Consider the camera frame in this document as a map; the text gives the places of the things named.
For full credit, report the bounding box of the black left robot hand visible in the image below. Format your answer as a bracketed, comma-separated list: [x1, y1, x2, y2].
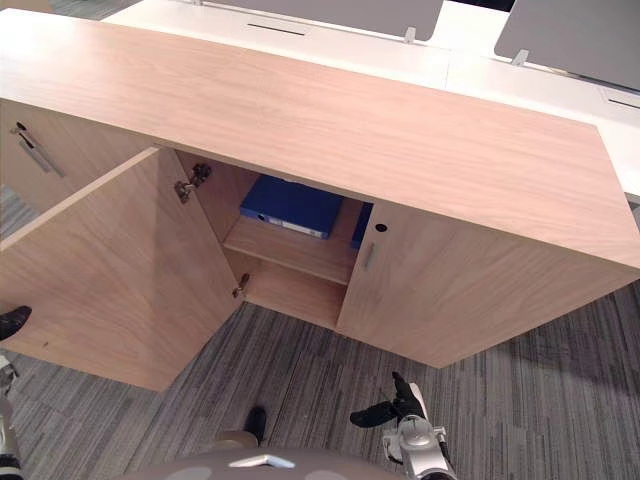
[0, 305, 33, 343]

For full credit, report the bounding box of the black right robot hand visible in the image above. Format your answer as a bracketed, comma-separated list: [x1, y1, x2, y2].
[349, 371, 427, 430]

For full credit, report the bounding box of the open wooden cabinet door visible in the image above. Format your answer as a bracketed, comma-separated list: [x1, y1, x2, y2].
[0, 146, 242, 394]

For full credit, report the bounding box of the plain blue folder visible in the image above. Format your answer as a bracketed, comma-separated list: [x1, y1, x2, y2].
[350, 201, 375, 250]

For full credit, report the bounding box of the wooden cabinet shelf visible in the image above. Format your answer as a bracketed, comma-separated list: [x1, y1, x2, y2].
[222, 213, 362, 288]

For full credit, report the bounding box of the blue folder with white label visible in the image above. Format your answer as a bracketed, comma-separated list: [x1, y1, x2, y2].
[239, 175, 346, 242]

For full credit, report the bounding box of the large metal door hinge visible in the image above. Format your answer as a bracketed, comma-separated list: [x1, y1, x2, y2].
[174, 163, 213, 204]

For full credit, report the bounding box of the light wood office cabinet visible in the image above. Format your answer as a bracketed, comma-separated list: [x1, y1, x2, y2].
[0, 7, 640, 370]

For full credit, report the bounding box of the gray desk partition panel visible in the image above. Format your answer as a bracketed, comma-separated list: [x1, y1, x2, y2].
[493, 0, 640, 93]

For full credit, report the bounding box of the closed door with short handle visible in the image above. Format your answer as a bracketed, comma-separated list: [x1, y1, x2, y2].
[335, 202, 640, 370]

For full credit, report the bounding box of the long silver door handle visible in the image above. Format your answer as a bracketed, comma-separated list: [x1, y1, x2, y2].
[18, 135, 67, 179]

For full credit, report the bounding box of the closed door with long handle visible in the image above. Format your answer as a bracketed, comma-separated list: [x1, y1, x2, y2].
[0, 98, 157, 217]

